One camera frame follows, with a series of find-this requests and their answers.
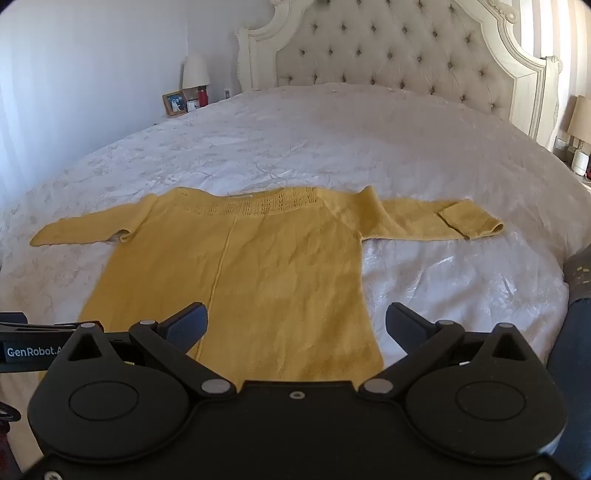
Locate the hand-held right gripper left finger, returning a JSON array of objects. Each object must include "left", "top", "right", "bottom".
[{"left": 46, "top": 302, "right": 234, "bottom": 398}]

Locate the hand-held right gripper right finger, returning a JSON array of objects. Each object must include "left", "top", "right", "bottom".
[{"left": 359, "top": 302, "right": 548, "bottom": 398}]

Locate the yellow knitted sweater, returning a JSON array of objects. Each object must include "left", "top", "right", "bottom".
[{"left": 30, "top": 186, "right": 505, "bottom": 384}]

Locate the person's blue jeans leg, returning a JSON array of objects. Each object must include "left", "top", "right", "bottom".
[{"left": 547, "top": 295, "right": 591, "bottom": 480}]

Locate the grey speckled cloth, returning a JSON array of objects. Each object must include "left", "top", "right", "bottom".
[{"left": 564, "top": 247, "right": 591, "bottom": 306}]

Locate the bed with white bedspread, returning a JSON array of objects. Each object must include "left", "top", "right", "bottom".
[{"left": 0, "top": 82, "right": 591, "bottom": 462}]

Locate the white table lamp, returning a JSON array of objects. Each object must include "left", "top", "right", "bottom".
[{"left": 181, "top": 54, "right": 211, "bottom": 91}]

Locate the beige shade table lamp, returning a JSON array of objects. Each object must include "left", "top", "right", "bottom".
[{"left": 566, "top": 95, "right": 591, "bottom": 149}]

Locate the tufted beige headboard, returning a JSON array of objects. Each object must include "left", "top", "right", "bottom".
[{"left": 235, "top": 0, "right": 561, "bottom": 149}]

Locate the wooden photo frame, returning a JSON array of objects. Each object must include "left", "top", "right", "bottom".
[{"left": 163, "top": 91, "right": 188, "bottom": 119}]

